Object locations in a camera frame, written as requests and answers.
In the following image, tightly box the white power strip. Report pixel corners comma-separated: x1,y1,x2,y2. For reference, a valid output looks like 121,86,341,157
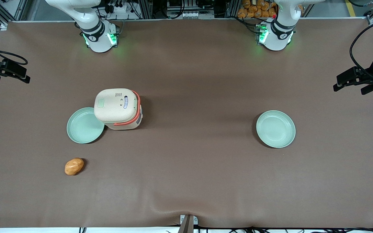
106,0,132,14

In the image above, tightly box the bag of orange bread rolls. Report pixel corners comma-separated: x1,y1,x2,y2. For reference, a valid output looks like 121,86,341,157
237,0,278,19

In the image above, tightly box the brown table mat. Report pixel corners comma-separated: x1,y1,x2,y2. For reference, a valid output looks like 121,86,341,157
0,18,373,229

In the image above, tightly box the black electronics box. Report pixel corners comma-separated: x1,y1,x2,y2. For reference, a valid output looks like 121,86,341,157
166,0,215,19

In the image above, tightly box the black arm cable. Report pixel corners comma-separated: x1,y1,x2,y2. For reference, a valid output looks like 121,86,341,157
0,39,29,66
349,17,373,82

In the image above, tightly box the metal table edge bracket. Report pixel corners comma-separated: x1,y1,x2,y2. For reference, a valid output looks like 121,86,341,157
177,214,198,233

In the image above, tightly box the pale green plate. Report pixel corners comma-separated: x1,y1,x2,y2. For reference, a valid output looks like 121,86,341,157
66,107,105,144
256,110,296,149

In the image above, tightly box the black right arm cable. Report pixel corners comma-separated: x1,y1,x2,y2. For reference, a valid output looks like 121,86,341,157
0,39,29,66

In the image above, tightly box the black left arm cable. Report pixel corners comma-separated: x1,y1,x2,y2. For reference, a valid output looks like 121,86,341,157
349,17,373,82

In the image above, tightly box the cream rice cooker orange handle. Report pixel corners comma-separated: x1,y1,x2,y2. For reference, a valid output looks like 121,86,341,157
94,88,143,130

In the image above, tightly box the golden brown bread roll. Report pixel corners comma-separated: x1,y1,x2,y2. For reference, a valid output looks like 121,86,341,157
64,158,85,176

